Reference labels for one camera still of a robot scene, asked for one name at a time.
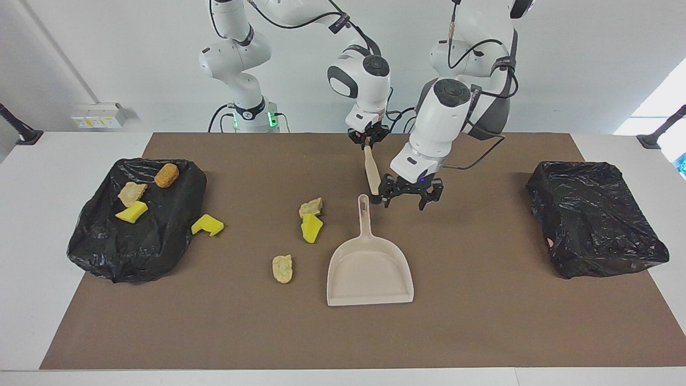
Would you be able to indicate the beige plastic dustpan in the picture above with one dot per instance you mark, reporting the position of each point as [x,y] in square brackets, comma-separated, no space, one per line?
[370,268]

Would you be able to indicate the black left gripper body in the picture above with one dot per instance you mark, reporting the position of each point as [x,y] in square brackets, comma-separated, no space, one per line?
[412,185]

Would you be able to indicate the black bag lined bin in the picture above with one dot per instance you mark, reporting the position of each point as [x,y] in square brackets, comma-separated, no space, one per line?
[161,236]

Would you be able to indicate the small blue object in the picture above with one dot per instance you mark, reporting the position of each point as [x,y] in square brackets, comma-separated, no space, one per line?
[682,163]

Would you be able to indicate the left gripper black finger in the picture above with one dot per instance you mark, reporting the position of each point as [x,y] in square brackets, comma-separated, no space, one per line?
[390,193]
[433,194]

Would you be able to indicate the grey-beige foam rock chunk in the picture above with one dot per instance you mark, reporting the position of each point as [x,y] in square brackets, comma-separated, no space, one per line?
[131,193]

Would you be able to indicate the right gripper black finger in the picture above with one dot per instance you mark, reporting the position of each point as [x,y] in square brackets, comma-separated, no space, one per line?
[379,139]
[358,141]

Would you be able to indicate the L-shaped yellow sponge piece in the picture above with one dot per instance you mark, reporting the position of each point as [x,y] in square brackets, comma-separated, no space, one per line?
[203,222]

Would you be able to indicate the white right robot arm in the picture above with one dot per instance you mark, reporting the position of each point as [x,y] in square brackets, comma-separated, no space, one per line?
[236,53]

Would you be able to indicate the large brown table mat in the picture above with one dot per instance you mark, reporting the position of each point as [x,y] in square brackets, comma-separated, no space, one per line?
[482,321]

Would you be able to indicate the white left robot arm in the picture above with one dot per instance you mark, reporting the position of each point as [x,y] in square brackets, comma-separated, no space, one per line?
[450,112]

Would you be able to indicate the white wall socket box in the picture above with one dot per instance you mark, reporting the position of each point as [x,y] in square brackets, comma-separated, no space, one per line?
[99,115]

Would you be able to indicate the black bag bin pink spot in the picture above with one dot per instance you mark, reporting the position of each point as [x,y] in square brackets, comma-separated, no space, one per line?
[589,214]

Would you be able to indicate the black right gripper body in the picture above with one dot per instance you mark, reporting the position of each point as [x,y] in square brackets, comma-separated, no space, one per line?
[370,128]

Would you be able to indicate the small curved yellow sponge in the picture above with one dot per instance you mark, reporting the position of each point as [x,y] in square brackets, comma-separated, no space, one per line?
[131,213]

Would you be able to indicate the brown cork piece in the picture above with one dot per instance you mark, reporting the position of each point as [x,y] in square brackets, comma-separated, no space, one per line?
[166,175]

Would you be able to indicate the beige foam rock chunk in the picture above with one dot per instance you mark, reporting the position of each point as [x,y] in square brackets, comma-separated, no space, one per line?
[311,208]

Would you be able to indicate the rounded beige foam chunk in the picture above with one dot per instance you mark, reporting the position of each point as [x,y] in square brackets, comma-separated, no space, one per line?
[282,269]

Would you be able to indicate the thick yellow sponge chunk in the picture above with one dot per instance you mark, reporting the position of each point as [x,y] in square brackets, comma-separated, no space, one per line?
[312,228]

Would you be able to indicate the black clamp stand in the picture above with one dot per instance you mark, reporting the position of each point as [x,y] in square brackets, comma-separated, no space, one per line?
[651,140]
[27,135]

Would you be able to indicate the beige hand brush black bristles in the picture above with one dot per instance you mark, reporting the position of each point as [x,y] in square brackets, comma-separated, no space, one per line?
[371,171]

